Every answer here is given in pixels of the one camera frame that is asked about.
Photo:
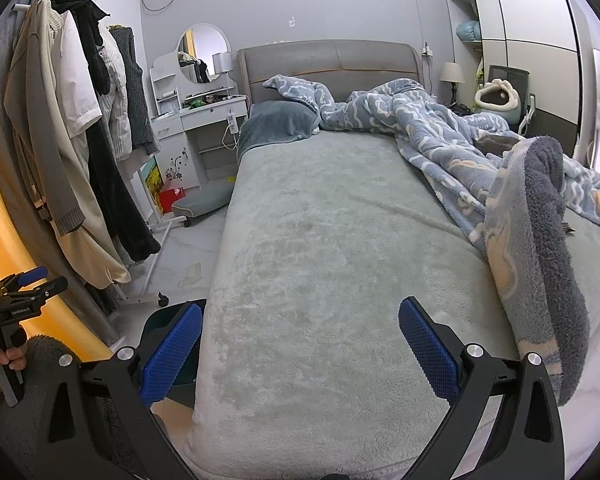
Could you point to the dark grey knit vest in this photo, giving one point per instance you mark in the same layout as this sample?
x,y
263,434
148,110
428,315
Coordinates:
x,y
137,90

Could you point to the yellow picture board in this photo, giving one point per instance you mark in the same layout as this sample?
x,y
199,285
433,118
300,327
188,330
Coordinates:
x,y
152,182

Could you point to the taupe jacket with knit cuffs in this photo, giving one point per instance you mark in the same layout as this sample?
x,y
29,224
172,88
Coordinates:
x,y
35,125

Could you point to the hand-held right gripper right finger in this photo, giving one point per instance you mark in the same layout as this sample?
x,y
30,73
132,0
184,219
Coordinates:
x,y
427,355

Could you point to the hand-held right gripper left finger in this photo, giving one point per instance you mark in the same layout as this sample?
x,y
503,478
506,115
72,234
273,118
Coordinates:
x,y
172,355

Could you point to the white shirt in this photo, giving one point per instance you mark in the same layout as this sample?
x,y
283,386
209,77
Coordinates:
x,y
80,80

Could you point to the silver cylinder lamp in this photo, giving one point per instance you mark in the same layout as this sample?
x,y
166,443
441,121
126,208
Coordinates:
x,y
221,62

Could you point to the grey upholstered headboard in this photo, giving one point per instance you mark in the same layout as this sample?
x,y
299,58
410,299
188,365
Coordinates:
x,y
330,57

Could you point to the blue-grey fleece pillow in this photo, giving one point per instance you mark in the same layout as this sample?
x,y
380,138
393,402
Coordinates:
x,y
280,125

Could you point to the black fleece garment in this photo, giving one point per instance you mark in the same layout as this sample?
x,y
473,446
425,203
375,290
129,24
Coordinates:
x,y
125,220

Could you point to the round mirror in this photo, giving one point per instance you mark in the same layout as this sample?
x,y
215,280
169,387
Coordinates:
x,y
210,45

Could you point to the black office chair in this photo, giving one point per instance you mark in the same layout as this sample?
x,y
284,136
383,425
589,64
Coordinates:
x,y
517,76

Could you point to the orange curtain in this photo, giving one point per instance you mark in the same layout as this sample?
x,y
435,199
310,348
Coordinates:
x,y
0,185

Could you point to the blue cloud-patterned fleece blanket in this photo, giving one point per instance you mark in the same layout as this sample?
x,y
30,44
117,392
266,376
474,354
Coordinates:
x,y
430,135

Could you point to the table lamp with beige shade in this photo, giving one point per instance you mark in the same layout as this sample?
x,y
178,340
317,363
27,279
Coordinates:
x,y
451,72

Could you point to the light blue bundle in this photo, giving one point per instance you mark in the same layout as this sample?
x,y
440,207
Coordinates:
x,y
469,30

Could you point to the grey floor cushion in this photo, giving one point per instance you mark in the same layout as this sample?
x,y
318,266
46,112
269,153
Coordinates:
x,y
205,200

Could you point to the red box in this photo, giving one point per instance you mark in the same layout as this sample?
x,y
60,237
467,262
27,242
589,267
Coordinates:
x,y
169,201

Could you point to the white plush cat bed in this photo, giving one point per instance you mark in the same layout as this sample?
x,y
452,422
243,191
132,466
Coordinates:
x,y
510,107

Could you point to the bed with grey-green fleece sheet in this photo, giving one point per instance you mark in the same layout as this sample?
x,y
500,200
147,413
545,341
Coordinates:
x,y
330,260

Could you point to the white wardrobe with black trim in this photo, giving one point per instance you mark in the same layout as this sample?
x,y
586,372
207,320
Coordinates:
x,y
530,35

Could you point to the white clothes rack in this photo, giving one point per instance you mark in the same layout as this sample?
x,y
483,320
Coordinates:
x,y
150,270

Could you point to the white power strip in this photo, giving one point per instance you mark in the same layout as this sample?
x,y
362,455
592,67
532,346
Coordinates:
x,y
232,124

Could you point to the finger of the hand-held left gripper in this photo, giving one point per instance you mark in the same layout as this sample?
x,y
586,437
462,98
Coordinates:
x,y
50,290
35,275

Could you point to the white dressing table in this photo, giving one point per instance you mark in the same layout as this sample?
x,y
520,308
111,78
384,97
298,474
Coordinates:
x,y
180,125

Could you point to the white puffer jacket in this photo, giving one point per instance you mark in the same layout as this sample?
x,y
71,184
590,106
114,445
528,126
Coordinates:
x,y
117,120

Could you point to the white wall socket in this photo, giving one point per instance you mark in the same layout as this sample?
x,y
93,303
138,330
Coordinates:
x,y
427,49

